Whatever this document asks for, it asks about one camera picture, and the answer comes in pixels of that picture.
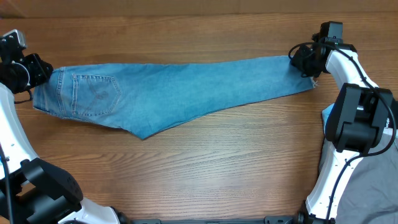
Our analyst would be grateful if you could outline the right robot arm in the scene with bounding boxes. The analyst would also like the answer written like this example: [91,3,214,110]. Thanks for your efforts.
[287,21,397,223]

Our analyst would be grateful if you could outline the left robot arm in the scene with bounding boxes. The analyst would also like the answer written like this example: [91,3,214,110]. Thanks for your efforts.
[1,29,131,224]

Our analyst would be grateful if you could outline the light blue garment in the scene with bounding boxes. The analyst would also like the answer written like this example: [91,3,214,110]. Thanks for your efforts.
[322,103,335,126]

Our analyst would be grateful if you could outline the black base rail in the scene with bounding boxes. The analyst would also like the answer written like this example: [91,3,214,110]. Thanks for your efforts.
[131,216,295,224]

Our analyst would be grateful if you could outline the grey trousers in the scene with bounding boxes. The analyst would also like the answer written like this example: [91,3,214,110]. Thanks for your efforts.
[336,141,397,224]

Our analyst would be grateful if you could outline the blue denim jeans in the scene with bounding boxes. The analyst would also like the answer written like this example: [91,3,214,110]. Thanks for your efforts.
[33,56,315,139]

